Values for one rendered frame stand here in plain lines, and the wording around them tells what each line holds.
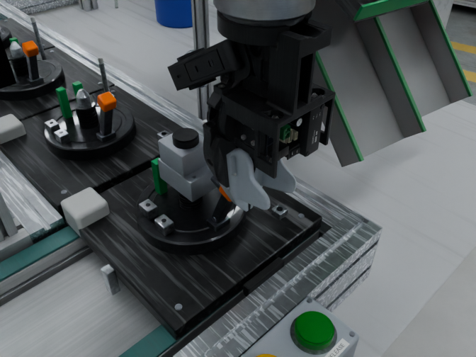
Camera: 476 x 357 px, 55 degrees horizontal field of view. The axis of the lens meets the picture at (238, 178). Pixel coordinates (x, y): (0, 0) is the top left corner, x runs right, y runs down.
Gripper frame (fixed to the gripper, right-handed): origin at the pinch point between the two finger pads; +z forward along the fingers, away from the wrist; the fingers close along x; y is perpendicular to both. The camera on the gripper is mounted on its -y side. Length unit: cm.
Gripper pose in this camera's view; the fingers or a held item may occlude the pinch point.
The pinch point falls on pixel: (242, 195)
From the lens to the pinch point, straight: 47.9
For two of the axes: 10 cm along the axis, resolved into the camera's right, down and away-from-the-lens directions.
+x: 7.2, -4.4, 5.3
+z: 0.0, 7.7, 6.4
